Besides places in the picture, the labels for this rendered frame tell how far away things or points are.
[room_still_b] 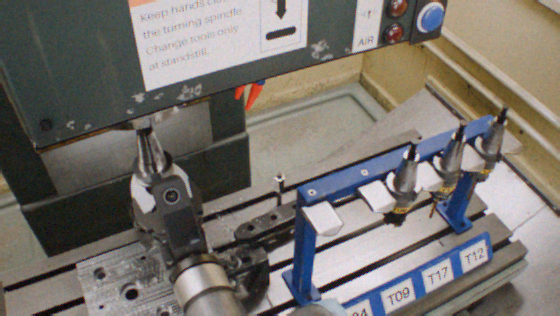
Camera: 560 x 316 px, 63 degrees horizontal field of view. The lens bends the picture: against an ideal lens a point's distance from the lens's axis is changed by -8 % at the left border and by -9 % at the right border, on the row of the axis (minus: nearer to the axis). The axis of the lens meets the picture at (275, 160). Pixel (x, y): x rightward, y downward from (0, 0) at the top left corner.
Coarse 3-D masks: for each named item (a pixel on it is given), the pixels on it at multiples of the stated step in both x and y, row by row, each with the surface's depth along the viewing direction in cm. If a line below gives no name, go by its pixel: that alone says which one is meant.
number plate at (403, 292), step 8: (408, 280) 104; (392, 288) 103; (400, 288) 104; (408, 288) 104; (384, 296) 102; (392, 296) 103; (400, 296) 104; (408, 296) 104; (384, 304) 103; (392, 304) 103; (400, 304) 104
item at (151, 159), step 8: (152, 128) 71; (136, 136) 71; (144, 136) 70; (152, 136) 71; (144, 144) 71; (152, 144) 72; (144, 152) 72; (152, 152) 72; (160, 152) 74; (144, 160) 73; (152, 160) 73; (160, 160) 74; (144, 168) 74; (152, 168) 74; (160, 168) 75
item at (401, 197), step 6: (390, 174) 89; (390, 180) 88; (390, 186) 87; (420, 186) 87; (390, 192) 87; (396, 192) 86; (402, 192) 86; (408, 192) 86; (414, 192) 87; (396, 198) 88; (402, 198) 86; (408, 198) 86; (414, 198) 88; (402, 204) 87
